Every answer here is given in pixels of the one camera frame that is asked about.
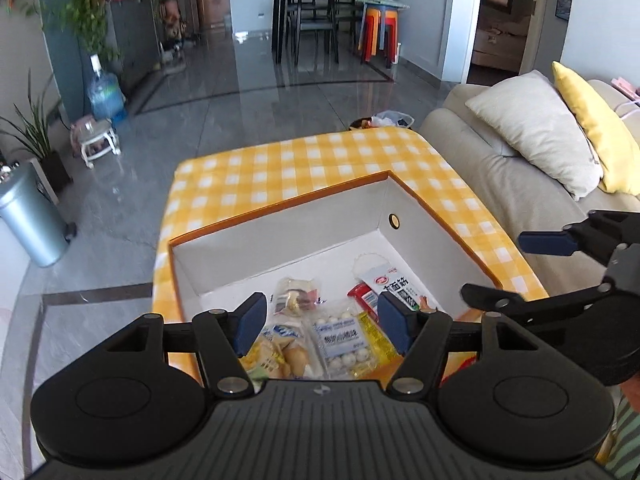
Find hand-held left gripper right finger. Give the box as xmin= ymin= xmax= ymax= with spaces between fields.
xmin=377 ymin=291 xmax=551 ymax=396

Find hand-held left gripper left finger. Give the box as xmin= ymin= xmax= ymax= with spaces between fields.
xmin=85 ymin=292 xmax=269 ymax=396

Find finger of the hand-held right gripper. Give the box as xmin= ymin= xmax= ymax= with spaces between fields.
xmin=518 ymin=209 xmax=640 ymax=267
xmin=460 ymin=282 xmax=617 ymax=330

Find yellow snack packet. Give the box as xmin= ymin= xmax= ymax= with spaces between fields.
xmin=356 ymin=312 xmax=401 ymax=366

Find white spicy strip packet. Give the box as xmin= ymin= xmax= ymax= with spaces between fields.
xmin=352 ymin=254 xmax=442 ymax=313

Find slim red barcode packet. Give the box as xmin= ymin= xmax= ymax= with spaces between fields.
xmin=346 ymin=282 xmax=381 ymax=313

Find clear bread packet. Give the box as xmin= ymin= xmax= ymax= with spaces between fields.
xmin=240 ymin=322 xmax=308 ymax=381

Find clear dark candy packet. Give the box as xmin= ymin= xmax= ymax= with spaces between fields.
xmin=270 ymin=276 xmax=326 ymax=318

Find clear white ball packet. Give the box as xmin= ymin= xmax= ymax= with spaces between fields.
xmin=307 ymin=310 xmax=376 ymax=378

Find red stick snack packet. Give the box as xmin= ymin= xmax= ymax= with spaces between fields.
xmin=442 ymin=355 xmax=478 ymax=378

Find orange cardboard box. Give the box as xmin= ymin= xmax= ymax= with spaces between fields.
xmin=167 ymin=170 xmax=503 ymax=393

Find beige sofa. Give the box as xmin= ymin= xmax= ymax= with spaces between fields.
xmin=417 ymin=72 xmax=640 ymax=291

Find person's striped green clothing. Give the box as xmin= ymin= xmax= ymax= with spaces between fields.
xmin=595 ymin=395 xmax=640 ymax=480

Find white pillow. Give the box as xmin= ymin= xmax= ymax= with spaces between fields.
xmin=465 ymin=70 xmax=603 ymax=202

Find yellow pillow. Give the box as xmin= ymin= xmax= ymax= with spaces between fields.
xmin=551 ymin=61 xmax=640 ymax=196

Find yellow checkered tablecloth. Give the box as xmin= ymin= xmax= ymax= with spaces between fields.
xmin=150 ymin=127 xmax=551 ymax=381

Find pink fabric item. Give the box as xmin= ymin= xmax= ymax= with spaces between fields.
xmin=610 ymin=76 xmax=640 ymax=98

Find small waste bin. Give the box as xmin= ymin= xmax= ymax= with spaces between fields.
xmin=348 ymin=110 xmax=416 ymax=132

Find silver pedal trash can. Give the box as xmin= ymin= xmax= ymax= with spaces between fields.
xmin=0 ymin=160 xmax=76 ymax=268

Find white wheeled stool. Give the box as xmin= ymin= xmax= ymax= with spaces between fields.
xmin=70 ymin=115 xmax=122 ymax=170

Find blue water jug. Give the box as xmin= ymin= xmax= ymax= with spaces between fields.
xmin=87 ymin=55 xmax=127 ymax=126

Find stacked orange plastic stools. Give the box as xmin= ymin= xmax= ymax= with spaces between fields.
xmin=357 ymin=6 xmax=401 ymax=66

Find long-leaf potted plant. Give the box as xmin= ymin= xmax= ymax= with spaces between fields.
xmin=0 ymin=72 xmax=73 ymax=193

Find marble top side table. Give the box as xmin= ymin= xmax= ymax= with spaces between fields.
xmin=356 ymin=0 xmax=412 ymax=68

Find grey cabinet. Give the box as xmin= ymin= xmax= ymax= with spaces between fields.
xmin=107 ymin=0 xmax=163 ymax=91

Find brown plush doll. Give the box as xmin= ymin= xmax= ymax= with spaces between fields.
xmin=162 ymin=0 xmax=186 ymax=43

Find green pothos plant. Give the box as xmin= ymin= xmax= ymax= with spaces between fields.
xmin=60 ymin=0 xmax=121 ymax=61

